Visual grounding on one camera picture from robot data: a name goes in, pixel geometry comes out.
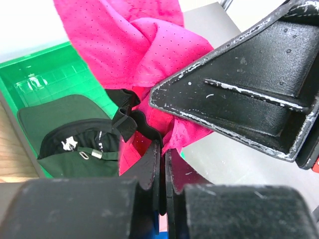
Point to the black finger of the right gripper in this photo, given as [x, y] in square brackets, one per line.
[260, 88]

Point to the blue cap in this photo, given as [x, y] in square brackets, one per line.
[162, 235]

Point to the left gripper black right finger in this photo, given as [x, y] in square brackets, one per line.
[188, 201]

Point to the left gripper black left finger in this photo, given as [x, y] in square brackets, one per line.
[146, 200]

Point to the magenta cap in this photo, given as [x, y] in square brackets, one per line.
[133, 45]

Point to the wooden shelf unit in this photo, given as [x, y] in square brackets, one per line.
[15, 165]

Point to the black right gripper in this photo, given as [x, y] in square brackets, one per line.
[309, 152]

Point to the green plastic bin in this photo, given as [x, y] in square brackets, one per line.
[44, 76]

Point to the dark green cap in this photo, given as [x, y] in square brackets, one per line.
[72, 137]

